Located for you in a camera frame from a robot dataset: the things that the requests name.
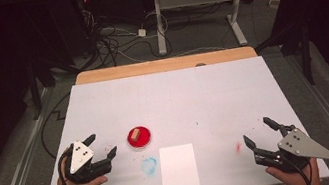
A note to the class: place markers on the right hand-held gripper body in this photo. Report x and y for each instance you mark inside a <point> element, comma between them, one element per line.
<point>300,147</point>

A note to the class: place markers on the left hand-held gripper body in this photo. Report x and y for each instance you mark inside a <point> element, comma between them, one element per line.
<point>78,157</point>

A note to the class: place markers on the small wooden stamp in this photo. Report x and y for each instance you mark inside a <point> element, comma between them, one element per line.
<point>135,133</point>

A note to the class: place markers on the round red ink pad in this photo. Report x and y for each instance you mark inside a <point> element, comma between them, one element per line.
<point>145,139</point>

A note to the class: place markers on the white paper sheet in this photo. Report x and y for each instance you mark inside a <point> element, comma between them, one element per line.
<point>179,171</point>

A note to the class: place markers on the person's right hand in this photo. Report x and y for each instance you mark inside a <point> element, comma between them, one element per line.
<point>292,181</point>

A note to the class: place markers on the black metal stand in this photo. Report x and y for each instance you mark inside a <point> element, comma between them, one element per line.
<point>34,94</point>
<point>306,55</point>

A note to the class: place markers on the large white board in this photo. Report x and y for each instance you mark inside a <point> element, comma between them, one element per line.
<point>174,104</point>

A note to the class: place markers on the grey table grommet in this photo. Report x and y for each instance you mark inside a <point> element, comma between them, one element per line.
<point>200,64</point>

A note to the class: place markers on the wooden table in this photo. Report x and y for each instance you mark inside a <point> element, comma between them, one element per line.
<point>164,64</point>

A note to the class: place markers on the white power adapter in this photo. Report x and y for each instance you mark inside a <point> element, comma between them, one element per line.
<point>141,32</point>

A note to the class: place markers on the small white box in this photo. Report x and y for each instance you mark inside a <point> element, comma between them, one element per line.
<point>274,1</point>

